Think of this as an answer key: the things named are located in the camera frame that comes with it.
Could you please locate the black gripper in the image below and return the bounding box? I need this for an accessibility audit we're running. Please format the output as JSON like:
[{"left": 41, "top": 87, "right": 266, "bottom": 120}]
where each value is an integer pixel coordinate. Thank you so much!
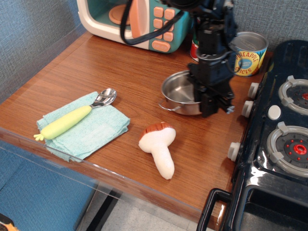
[{"left": 187, "top": 53, "right": 235, "bottom": 118}]

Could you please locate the small stainless steel pot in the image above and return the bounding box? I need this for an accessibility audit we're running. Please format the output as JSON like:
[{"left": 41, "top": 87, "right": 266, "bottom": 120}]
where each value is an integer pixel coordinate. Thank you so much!
[{"left": 158, "top": 70, "right": 201, "bottom": 116}]

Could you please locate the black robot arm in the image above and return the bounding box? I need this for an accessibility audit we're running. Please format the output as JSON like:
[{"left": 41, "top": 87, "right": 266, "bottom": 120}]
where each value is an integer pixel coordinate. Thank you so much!
[{"left": 120, "top": 0, "right": 239, "bottom": 117}]

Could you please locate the tomato sauce can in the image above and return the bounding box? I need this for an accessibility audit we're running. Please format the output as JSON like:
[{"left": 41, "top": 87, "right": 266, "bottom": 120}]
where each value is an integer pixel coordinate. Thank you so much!
[{"left": 190, "top": 16, "right": 201, "bottom": 63}]

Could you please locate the plush mushroom toy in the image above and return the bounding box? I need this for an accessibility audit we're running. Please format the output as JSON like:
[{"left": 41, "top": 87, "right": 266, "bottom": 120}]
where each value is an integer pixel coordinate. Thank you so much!
[{"left": 138, "top": 122, "right": 176, "bottom": 180}]

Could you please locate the pineapple slices can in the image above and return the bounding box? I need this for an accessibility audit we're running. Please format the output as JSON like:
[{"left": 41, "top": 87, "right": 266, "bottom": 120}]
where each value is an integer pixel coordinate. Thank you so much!
[{"left": 232, "top": 31, "right": 269, "bottom": 77}]

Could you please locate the light teal folded cloth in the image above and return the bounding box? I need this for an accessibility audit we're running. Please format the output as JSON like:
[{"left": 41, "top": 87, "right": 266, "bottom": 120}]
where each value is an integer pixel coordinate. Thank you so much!
[{"left": 37, "top": 92, "right": 130, "bottom": 162}]

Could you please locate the black toy stove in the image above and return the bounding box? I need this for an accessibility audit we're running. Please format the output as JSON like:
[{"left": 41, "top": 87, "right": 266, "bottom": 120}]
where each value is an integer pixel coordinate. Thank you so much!
[{"left": 197, "top": 40, "right": 308, "bottom": 231}]

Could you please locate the teal toy microwave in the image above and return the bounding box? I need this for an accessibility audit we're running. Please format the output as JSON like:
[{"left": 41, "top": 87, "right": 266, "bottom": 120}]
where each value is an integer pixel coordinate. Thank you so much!
[{"left": 77, "top": 0, "right": 193, "bottom": 53}]

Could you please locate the clear acrylic table guard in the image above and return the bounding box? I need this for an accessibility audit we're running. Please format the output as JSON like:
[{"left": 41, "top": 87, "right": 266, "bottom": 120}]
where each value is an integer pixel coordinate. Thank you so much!
[{"left": 0, "top": 129, "right": 198, "bottom": 231}]

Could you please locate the orange object at corner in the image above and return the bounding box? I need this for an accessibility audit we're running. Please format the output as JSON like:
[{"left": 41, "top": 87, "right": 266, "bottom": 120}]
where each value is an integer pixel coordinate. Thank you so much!
[{"left": 0, "top": 222, "right": 19, "bottom": 231}]

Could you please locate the spoon with yellow handle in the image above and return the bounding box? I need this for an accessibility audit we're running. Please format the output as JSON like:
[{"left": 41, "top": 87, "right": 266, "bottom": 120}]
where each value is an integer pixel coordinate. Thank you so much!
[{"left": 33, "top": 88, "right": 117, "bottom": 141}]

